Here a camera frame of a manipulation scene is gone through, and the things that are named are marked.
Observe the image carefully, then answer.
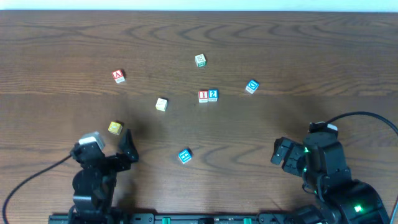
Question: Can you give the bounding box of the red letter A block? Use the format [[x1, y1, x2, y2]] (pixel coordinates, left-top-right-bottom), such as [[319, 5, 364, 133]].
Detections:
[[112, 70, 126, 83]]

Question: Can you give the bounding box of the blue number 2 block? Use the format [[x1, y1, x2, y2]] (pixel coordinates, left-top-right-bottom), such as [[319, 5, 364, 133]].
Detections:
[[208, 90, 218, 102]]

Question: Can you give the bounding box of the red letter I block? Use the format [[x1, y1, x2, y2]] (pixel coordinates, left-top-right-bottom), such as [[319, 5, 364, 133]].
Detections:
[[198, 90, 208, 103]]

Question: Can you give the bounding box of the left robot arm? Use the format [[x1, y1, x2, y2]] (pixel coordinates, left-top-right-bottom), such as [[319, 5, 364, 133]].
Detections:
[[68, 129, 139, 223]]

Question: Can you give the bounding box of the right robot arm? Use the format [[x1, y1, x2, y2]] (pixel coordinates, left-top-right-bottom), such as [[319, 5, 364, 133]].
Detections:
[[271, 132, 389, 223]]

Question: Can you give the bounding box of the pale yellow wooden block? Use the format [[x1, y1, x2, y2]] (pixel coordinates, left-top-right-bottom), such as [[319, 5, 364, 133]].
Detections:
[[155, 98, 168, 111]]

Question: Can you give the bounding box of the blue letter H block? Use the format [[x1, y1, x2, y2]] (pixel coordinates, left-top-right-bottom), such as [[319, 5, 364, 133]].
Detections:
[[178, 149, 192, 164]]

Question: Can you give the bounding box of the blue letter D block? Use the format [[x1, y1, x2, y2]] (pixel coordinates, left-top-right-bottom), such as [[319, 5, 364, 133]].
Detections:
[[245, 80, 259, 94]]

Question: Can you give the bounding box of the green lettered white block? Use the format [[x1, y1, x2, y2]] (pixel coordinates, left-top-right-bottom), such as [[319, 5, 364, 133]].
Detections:
[[195, 54, 206, 67]]

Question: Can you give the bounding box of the left black cable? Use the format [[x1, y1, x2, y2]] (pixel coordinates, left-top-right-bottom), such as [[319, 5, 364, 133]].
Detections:
[[1, 154, 74, 224]]

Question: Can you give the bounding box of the black cable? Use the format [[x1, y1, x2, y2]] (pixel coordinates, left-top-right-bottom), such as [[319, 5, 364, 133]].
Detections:
[[1, 154, 74, 224], [325, 111, 398, 224]]

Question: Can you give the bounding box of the right black cable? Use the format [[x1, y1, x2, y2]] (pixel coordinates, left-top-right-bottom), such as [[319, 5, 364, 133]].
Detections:
[[325, 111, 398, 224]]

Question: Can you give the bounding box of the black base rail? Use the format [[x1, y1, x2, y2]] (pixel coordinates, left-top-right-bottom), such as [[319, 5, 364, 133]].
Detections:
[[47, 211, 321, 224]]

